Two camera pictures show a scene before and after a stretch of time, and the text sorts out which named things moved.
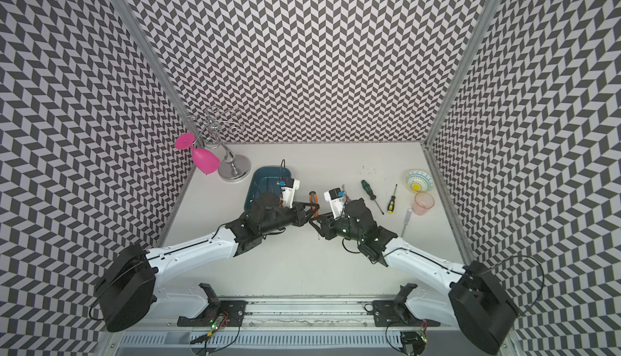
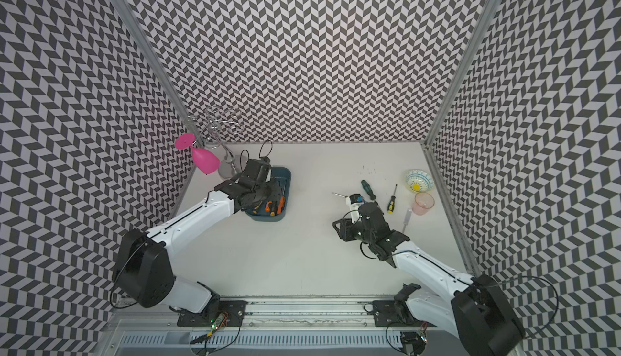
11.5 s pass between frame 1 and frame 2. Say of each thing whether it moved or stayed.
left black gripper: moved
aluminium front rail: stayed
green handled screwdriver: stayed
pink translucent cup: stayed
